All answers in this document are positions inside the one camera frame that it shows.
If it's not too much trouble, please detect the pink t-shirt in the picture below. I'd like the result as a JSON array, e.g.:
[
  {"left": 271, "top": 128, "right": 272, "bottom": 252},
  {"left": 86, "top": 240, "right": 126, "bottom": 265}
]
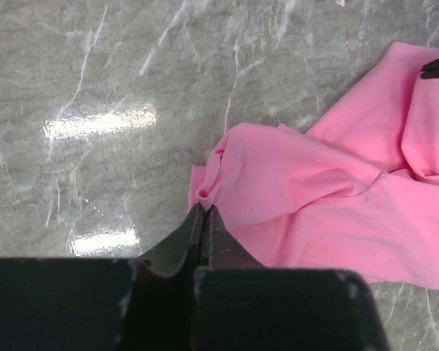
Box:
[{"left": 189, "top": 43, "right": 439, "bottom": 290}]

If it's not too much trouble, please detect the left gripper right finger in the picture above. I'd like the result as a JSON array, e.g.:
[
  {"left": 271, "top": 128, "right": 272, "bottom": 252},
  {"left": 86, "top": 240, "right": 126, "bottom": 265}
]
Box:
[{"left": 193, "top": 208, "right": 389, "bottom": 350}]

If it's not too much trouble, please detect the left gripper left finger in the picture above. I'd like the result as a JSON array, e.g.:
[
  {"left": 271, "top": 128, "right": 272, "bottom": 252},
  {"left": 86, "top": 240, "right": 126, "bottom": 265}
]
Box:
[{"left": 0, "top": 205, "right": 204, "bottom": 350}]

